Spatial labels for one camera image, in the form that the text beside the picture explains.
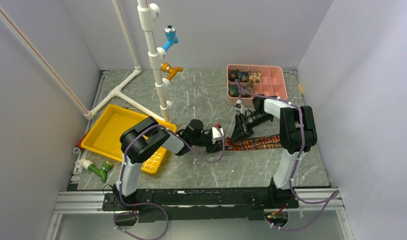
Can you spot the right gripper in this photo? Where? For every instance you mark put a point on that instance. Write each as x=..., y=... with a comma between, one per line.
x=240, y=130

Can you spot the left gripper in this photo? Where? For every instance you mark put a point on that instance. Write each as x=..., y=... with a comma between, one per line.
x=215, y=147

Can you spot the multicolour patterned necktie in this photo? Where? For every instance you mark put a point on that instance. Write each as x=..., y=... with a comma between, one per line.
x=253, y=143

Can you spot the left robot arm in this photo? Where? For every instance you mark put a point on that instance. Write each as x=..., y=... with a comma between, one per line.
x=142, y=140

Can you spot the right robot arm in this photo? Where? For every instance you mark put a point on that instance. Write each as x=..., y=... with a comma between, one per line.
x=297, y=134

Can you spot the brown patterned rolled tie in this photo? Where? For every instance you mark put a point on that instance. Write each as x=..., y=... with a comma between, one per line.
x=246, y=91

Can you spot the blue dotted rolled tie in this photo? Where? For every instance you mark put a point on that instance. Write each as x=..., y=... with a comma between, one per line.
x=233, y=91

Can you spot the gold floral rolled tie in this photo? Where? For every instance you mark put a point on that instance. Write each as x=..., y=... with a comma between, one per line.
x=254, y=77

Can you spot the dark rolled tie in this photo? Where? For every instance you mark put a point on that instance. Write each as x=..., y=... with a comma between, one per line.
x=233, y=75

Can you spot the pink divided organizer box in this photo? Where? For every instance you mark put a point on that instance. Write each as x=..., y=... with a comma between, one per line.
x=272, y=83

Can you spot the orange plastic faucet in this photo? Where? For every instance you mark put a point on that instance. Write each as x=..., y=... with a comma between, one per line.
x=170, y=70

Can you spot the yellow plastic tray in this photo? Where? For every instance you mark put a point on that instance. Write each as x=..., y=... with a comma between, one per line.
x=104, y=136

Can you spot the green plastic faucet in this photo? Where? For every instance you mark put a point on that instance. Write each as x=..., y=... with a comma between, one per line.
x=101, y=172

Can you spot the blue plastic faucet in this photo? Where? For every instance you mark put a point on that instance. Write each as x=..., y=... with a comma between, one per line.
x=171, y=37

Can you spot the white pipe with red stripe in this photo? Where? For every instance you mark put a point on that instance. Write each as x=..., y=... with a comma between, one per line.
x=41, y=60

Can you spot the white PVC pipe stand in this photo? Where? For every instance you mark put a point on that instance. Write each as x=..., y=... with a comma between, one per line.
x=148, y=13

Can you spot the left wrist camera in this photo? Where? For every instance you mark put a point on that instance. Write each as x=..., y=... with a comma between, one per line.
x=217, y=133

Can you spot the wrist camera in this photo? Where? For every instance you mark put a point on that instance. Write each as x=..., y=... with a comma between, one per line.
x=217, y=133
x=239, y=106

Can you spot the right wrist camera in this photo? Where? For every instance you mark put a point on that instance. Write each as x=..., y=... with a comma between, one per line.
x=239, y=106

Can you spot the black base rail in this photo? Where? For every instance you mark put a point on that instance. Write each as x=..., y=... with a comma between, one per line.
x=154, y=204

